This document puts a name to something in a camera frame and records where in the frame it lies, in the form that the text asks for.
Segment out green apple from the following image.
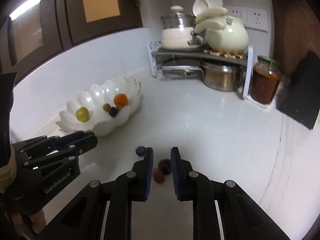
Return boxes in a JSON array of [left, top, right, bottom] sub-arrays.
[[75, 107, 90, 122]]

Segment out dark plum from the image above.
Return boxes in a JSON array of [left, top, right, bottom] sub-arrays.
[[158, 159, 171, 176]]

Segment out small yellow-brown fruit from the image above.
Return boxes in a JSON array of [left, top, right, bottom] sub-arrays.
[[116, 104, 123, 110], [103, 103, 111, 112]]

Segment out orange tangerine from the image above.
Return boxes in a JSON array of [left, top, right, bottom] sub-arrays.
[[113, 93, 129, 107]]

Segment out person's left hand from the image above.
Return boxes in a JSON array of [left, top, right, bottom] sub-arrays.
[[4, 209, 47, 239]]

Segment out blueberry right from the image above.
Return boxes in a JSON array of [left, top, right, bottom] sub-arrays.
[[135, 146, 146, 157]]

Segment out blueberry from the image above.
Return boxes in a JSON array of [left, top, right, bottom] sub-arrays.
[[135, 146, 146, 157], [108, 107, 119, 118]]

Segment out white scalloped fruit bowl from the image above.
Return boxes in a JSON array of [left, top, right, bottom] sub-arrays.
[[56, 76, 142, 137]]

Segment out blueberry left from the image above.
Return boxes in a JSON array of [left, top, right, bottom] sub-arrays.
[[108, 107, 119, 118]]

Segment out stainless steel pot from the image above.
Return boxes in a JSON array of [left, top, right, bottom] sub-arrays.
[[201, 61, 245, 92]]

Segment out black box on counter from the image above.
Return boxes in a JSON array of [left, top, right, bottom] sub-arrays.
[[277, 51, 319, 130]]

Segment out glass jar of red sauce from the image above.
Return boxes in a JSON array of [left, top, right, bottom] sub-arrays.
[[251, 55, 281, 105]]

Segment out steel pan lid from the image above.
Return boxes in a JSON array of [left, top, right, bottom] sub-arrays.
[[161, 59, 204, 79]]

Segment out grey corner shelf rack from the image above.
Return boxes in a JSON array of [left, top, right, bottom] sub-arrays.
[[148, 41, 254, 98]]

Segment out cream ceramic kettle pot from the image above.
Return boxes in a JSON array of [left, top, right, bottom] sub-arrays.
[[194, 7, 249, 54]]

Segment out cream pot with glass lid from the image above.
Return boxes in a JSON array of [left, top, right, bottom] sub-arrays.
[[161, 5, 203, 50]]

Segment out dark brown cutting board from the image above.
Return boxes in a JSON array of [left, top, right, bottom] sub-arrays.
[[272, 0, 319, 76]]

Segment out white rice spoon left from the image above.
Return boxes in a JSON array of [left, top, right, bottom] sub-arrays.
[[193, 0, 209, 17]]

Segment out white wall power socket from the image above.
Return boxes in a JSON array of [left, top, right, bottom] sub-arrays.
[[246, 8, 268, 32]]

